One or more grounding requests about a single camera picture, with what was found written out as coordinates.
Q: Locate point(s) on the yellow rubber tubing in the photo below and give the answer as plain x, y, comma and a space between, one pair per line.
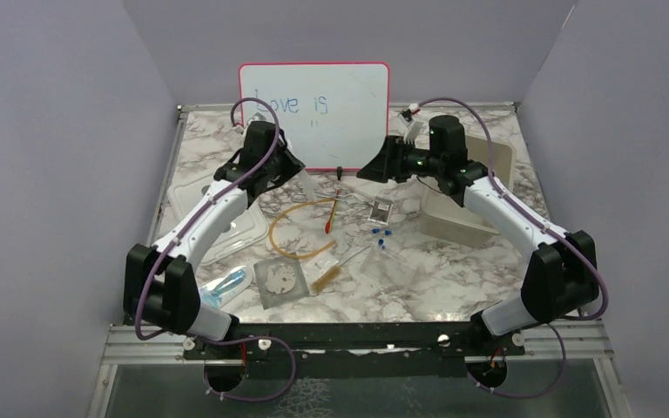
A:
291, 234

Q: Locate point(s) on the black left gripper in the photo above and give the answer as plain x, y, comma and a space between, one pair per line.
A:
293, 165

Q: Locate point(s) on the small clear zip bag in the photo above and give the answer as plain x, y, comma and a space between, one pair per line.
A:
317, 266

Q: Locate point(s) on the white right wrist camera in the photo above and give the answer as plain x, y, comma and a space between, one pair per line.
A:
412, 126

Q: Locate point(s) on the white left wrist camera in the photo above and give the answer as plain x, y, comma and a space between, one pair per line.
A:
257, 117

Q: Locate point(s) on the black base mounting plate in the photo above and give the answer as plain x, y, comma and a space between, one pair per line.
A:
281, 366

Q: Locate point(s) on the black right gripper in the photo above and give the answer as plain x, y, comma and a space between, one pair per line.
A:
381, 167

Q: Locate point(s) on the blue item blister pack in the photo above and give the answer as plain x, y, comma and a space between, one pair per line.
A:
230, 285

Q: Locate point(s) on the white plastic container lid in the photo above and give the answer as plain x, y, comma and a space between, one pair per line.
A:
210, 231

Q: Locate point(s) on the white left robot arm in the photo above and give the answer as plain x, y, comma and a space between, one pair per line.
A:
160, 286

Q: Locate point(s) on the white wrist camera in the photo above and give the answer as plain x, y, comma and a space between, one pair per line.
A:
257, 117
412, 126

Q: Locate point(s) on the pink framed whiteboard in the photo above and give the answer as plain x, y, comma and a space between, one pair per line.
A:
333, 113

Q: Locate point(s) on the bag of filter paper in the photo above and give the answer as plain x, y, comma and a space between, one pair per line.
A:
280, 280

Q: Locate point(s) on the metal crucible tongs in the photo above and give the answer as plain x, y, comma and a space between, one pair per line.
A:
346, 195

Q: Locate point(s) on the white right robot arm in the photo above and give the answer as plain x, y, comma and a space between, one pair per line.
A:
561, 275

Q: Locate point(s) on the beige plastic bin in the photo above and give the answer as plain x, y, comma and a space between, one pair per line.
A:
441, 217

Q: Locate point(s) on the bundle of clear pipettes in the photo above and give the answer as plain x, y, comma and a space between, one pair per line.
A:
309, 186

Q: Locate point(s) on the small bag black granules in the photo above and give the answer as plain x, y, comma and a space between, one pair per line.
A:
381, 210

